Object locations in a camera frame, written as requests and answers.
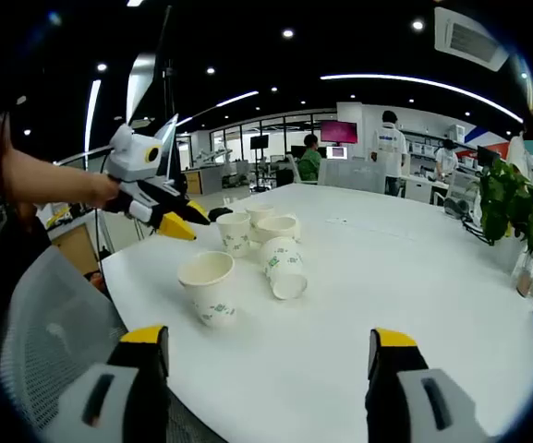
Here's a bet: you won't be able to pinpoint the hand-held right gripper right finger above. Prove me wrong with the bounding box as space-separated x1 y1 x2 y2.
365 327 491 443

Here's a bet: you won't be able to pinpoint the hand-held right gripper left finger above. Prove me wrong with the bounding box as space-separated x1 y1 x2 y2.
42 325 171 443

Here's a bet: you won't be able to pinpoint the person's left hand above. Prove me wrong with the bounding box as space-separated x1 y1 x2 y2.
79 177 123 211

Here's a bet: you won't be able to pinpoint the small wooden cabinet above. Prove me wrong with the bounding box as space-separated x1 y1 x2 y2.
182 168 205 196

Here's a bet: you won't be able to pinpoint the straight ceiling light strip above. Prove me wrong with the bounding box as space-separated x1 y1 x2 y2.
84 78 103 153
176 90 260 126

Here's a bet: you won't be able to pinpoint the white light panel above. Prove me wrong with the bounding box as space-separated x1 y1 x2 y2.
126 53 156 126

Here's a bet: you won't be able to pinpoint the white table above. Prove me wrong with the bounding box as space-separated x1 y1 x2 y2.
101 183 533 443

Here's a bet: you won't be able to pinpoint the black tripod stand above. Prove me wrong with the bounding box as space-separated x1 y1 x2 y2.
152 4 188 222

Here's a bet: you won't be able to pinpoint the brown wooden desk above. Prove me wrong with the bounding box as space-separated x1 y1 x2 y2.
47 221 102 278

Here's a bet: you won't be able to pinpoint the black monitor on stand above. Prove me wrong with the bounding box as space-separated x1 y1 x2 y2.
249 135 271 190

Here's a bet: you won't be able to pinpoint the grey mesh office chair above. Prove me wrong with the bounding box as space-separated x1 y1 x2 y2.
0 245 230 443

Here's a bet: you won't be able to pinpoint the white office chair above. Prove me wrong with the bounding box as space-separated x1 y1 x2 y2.
286 154 304 185
445 171 479 207

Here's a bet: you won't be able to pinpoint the wide grey office chair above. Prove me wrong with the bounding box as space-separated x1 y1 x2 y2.
317 159 387 195

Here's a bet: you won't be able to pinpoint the glass plant vase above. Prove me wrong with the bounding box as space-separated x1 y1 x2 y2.
515 251 533 299

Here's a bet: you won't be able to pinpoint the round ceiling spotlights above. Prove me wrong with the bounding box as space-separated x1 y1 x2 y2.
0 20 427 135

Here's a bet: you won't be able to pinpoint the white counter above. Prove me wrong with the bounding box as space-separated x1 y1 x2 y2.
404 176 450 204

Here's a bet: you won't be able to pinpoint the green potted plant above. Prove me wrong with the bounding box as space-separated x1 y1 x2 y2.
478 159 533 253

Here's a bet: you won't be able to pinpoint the long curved light strip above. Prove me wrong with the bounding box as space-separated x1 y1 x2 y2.
320 73 526 124

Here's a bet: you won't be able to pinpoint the black desk monitor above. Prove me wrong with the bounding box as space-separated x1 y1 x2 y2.
477 145 503 170

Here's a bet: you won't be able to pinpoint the ceiling air vent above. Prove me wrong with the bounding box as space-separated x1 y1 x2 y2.
434 6 511 73

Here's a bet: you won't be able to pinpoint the magenta wall screen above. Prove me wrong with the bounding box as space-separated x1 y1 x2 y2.
320 120 358 144

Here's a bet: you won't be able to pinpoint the black table cable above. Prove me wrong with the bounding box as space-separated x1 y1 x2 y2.
460 216 498 245

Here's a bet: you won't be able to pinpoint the wall shelf with boxes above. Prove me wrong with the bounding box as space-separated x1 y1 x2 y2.
406 128 479 170

